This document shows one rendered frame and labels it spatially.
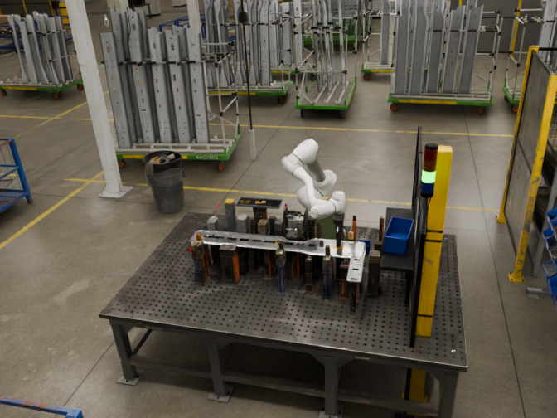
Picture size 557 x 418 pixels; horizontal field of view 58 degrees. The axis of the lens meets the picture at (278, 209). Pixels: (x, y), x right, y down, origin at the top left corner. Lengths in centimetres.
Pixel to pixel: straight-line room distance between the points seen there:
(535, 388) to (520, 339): 54
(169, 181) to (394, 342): 392
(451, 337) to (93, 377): 280
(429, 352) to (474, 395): 88
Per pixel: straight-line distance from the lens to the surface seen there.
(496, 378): 444
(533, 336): 492
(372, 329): 358
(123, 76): 830
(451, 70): 1061
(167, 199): 664
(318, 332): 354
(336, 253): 377
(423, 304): 342
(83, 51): 699
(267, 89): 1108
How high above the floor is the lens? 304
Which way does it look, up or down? 28 degrees down
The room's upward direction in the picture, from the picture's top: 3 degrees counter-clockwise
